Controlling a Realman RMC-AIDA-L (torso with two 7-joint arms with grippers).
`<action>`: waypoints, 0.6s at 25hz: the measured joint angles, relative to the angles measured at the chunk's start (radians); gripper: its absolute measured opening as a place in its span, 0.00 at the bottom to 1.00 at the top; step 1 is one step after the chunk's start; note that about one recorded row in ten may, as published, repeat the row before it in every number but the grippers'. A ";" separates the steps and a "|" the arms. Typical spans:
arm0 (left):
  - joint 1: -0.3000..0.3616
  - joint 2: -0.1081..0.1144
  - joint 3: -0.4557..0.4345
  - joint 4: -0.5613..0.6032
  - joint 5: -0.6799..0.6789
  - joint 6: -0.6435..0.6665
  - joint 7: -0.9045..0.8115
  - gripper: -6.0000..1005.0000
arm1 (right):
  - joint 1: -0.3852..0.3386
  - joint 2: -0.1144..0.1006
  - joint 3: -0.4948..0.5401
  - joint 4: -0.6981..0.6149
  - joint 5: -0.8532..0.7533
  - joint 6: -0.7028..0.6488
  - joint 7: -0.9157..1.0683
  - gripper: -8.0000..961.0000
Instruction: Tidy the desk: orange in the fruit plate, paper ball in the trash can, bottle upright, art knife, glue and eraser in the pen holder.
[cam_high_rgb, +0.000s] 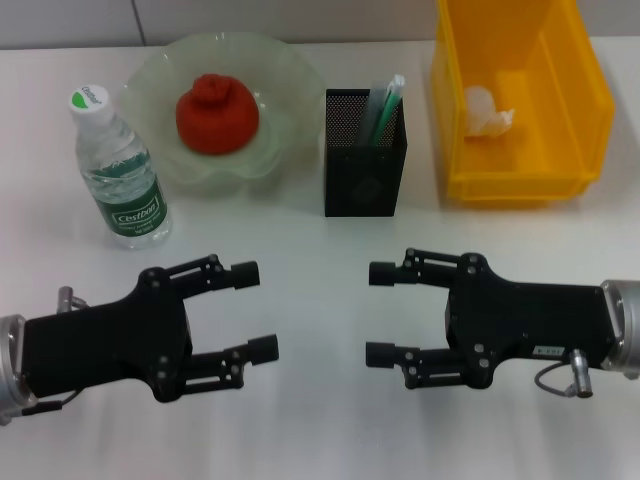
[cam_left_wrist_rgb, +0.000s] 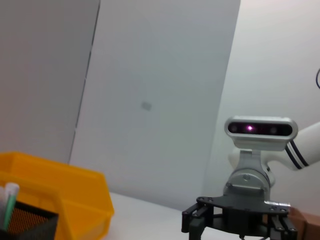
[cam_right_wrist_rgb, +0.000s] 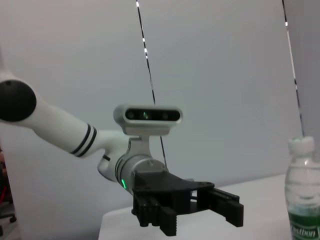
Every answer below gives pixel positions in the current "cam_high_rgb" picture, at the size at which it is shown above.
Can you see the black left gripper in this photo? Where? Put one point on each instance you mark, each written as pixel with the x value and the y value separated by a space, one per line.
pixel 105 345

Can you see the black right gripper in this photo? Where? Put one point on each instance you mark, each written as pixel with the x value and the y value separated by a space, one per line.
pixel 530 320

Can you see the clear green-label water bottle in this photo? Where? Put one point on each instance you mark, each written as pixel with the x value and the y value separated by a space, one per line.
pixel 130 200

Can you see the red-orange knitted orange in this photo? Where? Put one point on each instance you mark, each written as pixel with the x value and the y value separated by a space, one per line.
pixel 217 120

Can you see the grey pen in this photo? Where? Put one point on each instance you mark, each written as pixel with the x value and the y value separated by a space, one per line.
pixel 371 117

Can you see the green utility knife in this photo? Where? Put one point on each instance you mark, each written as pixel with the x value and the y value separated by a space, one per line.
pixel 390 107

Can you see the white paper ball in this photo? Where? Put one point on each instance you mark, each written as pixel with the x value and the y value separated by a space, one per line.
pixel 482 112

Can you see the black mesh pen holder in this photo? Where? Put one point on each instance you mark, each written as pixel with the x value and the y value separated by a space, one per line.
pixel 362 180

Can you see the green glass fruit plate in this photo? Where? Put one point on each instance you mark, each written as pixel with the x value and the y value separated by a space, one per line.
pixel 280 90

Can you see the yellow plastic bin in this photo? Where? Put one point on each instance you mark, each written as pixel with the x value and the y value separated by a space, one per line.
pixel 550 150

